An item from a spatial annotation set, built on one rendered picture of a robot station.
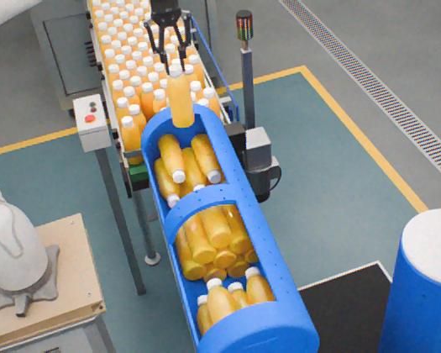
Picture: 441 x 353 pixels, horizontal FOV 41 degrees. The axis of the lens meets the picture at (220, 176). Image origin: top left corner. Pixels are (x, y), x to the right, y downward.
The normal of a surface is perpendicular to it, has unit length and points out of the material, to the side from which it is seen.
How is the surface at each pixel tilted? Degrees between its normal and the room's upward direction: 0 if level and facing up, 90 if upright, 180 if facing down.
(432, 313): 90
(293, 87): 0
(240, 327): 17
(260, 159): 90
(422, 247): 0
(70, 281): 5
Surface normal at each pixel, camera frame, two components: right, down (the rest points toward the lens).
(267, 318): 0.07, -0.75
